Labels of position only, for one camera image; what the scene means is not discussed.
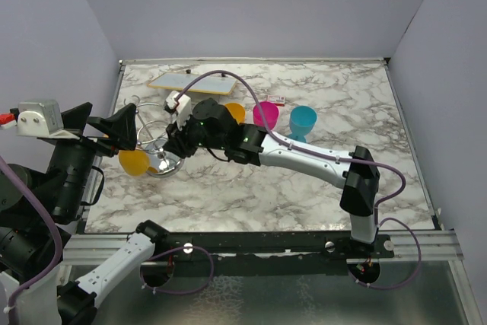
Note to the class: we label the aluminium rail frame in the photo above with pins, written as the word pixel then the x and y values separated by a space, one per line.
pixel 424 283

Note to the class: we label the pink plastic wine glass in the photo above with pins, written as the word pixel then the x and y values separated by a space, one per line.
pixel 265 111

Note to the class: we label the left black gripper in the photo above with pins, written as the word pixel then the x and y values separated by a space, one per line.
pixel 121 127

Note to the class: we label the yellow wine glass front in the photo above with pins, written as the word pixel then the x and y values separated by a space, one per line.
pixel 237 111

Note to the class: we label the yellow framed whiteboard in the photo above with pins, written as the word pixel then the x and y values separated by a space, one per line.
pixel 214 84

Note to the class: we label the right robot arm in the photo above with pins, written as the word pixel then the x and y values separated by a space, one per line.
pixel 210 125

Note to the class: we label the chrome wine glass rack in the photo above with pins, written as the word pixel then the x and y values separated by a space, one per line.
pixel 163 165

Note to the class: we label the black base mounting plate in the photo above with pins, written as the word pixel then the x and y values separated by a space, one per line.
pixel 271 253

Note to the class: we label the blue plastic wine glass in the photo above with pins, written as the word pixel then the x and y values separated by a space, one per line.
pixel 301 122

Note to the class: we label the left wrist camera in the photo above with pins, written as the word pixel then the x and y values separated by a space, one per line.
pixel 38 118

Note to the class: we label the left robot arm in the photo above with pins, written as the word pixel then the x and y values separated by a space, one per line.
pixel 36 207

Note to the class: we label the yellow wine glass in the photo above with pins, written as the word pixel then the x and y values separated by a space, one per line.
pixel 135 163
pixel 237 111

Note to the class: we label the red card box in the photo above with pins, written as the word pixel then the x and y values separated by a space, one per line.
pixel 277 100

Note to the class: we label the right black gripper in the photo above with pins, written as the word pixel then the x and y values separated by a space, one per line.
pixel 177 139

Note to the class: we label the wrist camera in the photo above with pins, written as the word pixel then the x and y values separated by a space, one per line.
pixel 179 105
pixel 38 118

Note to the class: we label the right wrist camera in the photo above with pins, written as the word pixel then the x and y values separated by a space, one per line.
pixel 179 105

